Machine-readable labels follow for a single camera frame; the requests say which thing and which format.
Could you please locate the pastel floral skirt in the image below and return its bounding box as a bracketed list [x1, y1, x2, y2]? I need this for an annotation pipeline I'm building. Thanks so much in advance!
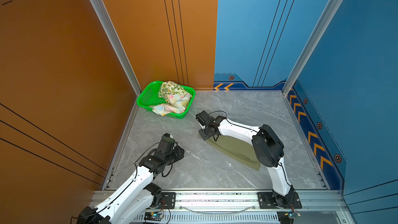
[150, 92, 192, 116]

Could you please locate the olive green skirt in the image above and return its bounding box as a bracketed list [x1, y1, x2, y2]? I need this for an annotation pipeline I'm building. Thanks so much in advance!
[206, 136, 261, 171]

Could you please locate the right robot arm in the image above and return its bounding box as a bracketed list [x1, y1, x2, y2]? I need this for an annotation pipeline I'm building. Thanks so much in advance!
[195, 111, 295, 208]

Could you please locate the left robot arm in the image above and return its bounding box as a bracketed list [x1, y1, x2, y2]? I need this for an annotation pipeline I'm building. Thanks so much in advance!
[71, 133, 184, 224]

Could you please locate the lemon print skirt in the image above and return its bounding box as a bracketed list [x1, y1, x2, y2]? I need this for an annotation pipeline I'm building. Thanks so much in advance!
[158, 81, 187, 101]

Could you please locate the green plastic basket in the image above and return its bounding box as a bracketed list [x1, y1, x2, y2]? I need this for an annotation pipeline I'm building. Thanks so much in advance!
[137, 81, 196, 119]

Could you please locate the left circuit board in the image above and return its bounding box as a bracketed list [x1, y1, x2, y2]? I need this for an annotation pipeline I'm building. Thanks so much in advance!
[143, 212, 164, 224]

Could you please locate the circuit board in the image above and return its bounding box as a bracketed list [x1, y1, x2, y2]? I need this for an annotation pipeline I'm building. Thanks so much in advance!
[143, 212, 164, 224]
[277, 212, 301, 224]

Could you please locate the right circuit board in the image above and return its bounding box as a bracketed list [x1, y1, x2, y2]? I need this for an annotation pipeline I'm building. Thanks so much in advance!
[277, 212, 301, 224]

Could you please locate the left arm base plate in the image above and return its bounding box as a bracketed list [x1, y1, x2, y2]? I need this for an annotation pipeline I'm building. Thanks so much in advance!
[150, 192, 176, 209]

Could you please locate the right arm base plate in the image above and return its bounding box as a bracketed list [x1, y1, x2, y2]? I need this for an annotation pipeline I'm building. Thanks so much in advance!
[257, 191, 302, 209]

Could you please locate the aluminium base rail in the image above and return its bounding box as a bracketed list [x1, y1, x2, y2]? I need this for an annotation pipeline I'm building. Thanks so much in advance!
[82, 188, 357, 224]

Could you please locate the aluminium corner post left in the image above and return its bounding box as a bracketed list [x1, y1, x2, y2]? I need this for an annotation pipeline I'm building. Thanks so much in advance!
[77, 0, 143, 96]

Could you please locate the aluminium corner post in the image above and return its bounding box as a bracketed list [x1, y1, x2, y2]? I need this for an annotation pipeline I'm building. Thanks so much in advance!
[282, 0, 358, 96]
[77, 0, 143, 96]

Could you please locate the aluminium corner post right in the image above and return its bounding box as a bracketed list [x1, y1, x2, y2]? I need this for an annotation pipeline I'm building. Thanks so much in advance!
[282, 0, 358, 96]

